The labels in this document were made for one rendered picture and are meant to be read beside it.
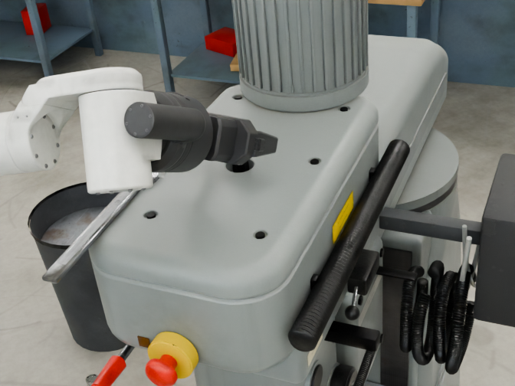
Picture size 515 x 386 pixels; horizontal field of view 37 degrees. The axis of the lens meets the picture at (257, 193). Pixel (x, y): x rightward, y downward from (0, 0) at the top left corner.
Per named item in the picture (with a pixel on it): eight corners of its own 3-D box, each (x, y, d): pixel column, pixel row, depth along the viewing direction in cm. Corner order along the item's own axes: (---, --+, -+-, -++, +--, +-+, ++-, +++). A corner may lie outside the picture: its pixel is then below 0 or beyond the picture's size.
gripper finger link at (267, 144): (269, 156, 99) (246, 155, 94) (273, 132, 99) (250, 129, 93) (280, 158, 99) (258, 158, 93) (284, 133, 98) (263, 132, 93)
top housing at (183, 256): (280, 393, 90) (269, 287, 82) (90, 343, 100) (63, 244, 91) (385, 181, 126) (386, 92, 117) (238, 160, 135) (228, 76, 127)
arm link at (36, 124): (159, 158, 80) (42, 173, 84) (151, 72, 80) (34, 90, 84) (135, 156, 74) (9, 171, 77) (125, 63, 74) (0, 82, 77)
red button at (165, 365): (174, 395, 90) (169, 371, 88) (144, 387, 92) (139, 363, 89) (187, 374, 93) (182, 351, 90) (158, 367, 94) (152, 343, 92)
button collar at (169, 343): (195, 384, 93) (188, 348, 89) (151, 373, 95) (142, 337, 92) (202, 373, 94) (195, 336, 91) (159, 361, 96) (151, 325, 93)
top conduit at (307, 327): (316, 356, 89) (314, 333, 87) (282, 348, 91) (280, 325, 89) (410, 158, 123) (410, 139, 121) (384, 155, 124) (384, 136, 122)
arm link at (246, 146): (165, 166, 99) (106, 166, 88) (177, 91, 98) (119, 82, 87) (252, 186, 94) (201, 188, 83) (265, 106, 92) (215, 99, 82)
